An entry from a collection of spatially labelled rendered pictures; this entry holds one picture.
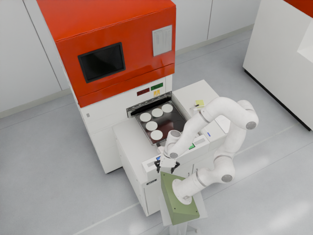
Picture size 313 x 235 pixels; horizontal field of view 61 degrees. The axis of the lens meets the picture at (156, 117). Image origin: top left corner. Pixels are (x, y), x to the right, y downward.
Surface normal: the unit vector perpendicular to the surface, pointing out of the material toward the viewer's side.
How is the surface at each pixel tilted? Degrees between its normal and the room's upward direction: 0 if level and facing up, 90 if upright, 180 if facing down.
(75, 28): 0
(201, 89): 0
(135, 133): 0
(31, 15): 90
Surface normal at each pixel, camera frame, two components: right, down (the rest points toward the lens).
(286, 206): -0.04, -0.62
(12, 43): 0.45, 0.69
